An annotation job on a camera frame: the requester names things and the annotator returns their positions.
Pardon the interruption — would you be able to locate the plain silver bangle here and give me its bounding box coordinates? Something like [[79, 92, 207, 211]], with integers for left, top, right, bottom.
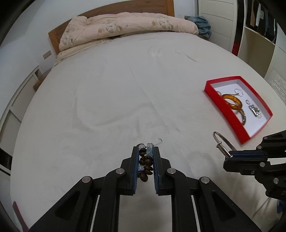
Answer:
[[213, 132, 236, 158]]

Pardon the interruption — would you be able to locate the silver wrist watch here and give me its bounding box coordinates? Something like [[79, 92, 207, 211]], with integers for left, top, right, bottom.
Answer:
[[248, 104, 262, 118]]

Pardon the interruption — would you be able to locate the dark brown bangle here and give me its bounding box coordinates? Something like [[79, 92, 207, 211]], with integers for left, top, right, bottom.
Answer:
[[236, 108, 246, 126]]

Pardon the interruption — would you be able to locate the amber resin bangle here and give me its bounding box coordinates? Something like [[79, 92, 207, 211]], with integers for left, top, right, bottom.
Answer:
[[221, 94, 242, 110]]

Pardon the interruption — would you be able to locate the dark bead bracelet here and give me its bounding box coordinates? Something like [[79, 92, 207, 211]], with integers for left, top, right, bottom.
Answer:
[[137, 142, 163, 182]]

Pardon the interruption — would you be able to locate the red shallow box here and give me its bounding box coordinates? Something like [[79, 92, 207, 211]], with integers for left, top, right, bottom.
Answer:
[[204, 76, 273, 144]]

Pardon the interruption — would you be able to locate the grey bed sheet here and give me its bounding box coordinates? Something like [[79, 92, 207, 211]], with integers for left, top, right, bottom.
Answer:
[[10, 32, 285, 231]]

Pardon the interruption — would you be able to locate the open white shelf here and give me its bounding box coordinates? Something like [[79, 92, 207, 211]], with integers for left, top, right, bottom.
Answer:
[[238, 1, 285, 80]]

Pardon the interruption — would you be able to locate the white low cabinet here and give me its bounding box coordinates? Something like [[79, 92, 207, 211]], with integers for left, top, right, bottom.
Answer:
[[1, 67, 42, 176]]

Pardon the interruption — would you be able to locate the blue crumpled cloth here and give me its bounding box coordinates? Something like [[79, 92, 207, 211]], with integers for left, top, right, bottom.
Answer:
[[184, 16, 212, 39]]

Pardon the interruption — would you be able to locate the wooden nightstand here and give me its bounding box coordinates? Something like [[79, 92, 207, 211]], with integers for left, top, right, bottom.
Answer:
[[33, 69, 51, 91]]

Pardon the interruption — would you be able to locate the white wardrobe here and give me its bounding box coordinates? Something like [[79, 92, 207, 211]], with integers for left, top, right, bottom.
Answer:
[[198, 0, 238, 52]]

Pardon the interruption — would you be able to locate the wooden headboard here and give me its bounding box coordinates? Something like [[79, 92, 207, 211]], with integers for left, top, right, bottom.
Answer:
[[48, 0, 175, 55]]

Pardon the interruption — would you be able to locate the beige floral duvet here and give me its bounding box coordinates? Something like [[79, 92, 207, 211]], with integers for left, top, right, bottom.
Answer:
[[53, 12, 198, 66]]

